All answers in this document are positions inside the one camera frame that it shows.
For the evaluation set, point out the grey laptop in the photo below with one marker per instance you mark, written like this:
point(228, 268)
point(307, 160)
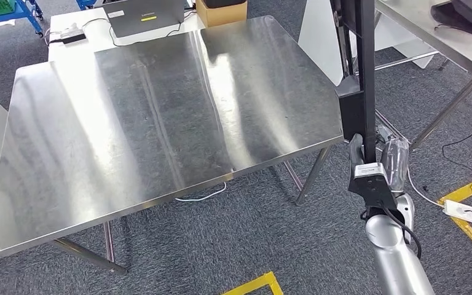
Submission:
point(146, 18)

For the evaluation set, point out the yellow floor tape square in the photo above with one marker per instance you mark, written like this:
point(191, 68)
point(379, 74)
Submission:
point(470, 188)
point(256, 283)

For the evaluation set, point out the black item in box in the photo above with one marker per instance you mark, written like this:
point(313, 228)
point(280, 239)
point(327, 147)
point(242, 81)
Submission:
point(224, 3)

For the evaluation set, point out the black flat device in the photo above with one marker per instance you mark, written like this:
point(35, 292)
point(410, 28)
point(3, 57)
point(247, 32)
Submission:
point(71, 38)

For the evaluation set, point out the white power adapter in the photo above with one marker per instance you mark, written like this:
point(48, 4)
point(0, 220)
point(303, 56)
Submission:
point(460, 209)

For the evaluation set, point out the steel side table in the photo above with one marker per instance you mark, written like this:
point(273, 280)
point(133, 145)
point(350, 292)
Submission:
point(435, 38)

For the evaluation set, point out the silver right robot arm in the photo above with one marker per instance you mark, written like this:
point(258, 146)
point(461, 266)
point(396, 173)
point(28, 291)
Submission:
point(394, 260)

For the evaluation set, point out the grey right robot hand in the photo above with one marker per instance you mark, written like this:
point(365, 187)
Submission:
point(397, 163)

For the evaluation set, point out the blue wheeled cart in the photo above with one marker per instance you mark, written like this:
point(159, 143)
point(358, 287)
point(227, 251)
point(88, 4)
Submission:
point(24, 14)
point(85, 3)

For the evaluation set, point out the black plastic panel part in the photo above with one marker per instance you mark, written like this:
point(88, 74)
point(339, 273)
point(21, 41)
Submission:
point(367, 61)

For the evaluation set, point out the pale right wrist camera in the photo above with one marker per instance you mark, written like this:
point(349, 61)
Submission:
point(372, 187)

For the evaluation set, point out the stainless steel workbench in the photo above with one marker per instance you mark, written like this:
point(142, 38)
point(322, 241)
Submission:
point(158, 122)

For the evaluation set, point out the white cabinet panel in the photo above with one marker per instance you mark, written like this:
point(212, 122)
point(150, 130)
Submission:
point(317, 44)

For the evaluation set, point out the cardboard box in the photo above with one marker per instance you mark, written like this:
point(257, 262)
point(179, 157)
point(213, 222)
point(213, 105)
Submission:
point(219, 17)

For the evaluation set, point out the white charger block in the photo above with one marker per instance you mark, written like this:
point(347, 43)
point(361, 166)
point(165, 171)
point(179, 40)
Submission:
point(72, 29)

